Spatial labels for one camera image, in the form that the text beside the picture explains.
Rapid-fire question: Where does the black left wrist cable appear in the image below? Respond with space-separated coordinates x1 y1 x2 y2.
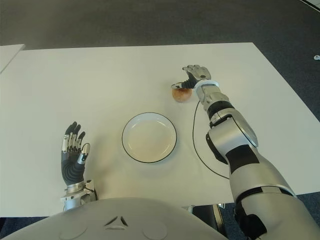
84 181 99 201

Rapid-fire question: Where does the black table leg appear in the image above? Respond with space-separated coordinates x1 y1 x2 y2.
192 203 227 236

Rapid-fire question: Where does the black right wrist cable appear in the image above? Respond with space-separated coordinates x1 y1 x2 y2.
192 99 230 180

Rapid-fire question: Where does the white plate with black rim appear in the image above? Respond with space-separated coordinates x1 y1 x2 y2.
121 112 179 165

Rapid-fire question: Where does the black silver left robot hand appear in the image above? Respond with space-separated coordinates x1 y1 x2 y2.
60 121 91 187

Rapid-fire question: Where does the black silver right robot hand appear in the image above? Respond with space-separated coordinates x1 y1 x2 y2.
170 64 211 90

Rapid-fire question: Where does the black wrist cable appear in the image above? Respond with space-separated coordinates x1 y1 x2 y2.
84 181 99 201
192 99 230 180

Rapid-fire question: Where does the red yellow apple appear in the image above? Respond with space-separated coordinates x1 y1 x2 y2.
171 87 193 103

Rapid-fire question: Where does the grey robot torso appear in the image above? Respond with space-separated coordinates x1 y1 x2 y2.
0 197 228 240

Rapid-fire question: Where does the white side table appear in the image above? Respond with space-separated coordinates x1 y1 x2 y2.
0 43 26 74

